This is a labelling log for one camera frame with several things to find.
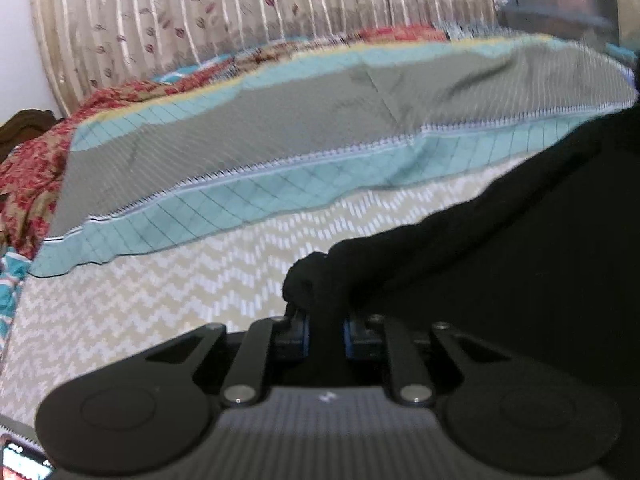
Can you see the blurred dark object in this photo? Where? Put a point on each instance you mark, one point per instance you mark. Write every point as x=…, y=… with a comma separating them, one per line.
x=560, y=0

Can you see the smartphone with lit screen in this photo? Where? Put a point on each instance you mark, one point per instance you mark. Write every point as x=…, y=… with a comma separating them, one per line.
x=22, y=462

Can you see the black pants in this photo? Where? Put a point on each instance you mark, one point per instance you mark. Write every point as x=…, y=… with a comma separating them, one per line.
x=475, y=270

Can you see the teal and white patterned pillow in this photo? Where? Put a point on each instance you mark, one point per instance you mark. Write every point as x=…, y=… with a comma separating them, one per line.
x=10, y=300

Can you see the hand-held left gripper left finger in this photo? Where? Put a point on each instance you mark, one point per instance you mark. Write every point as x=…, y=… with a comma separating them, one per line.
x=296, y=336

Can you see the grey and teal quilted blanket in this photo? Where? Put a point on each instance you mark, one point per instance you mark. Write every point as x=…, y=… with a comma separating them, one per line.
x=250, y=125

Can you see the beige floral striped curtain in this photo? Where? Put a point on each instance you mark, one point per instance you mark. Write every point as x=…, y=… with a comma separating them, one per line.
x=200, y=0

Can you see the carved wooden headboard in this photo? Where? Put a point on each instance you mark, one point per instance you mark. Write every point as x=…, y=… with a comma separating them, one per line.
x=25, y=125

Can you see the red floral cloth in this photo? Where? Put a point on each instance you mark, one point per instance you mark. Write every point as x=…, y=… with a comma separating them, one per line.
x=30, y=175

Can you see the beige chevron and blue bedsheet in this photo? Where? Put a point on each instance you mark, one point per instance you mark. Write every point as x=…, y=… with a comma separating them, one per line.
x=175, y=300

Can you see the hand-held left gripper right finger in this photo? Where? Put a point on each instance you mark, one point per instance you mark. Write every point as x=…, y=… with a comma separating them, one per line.
x=358, y=337

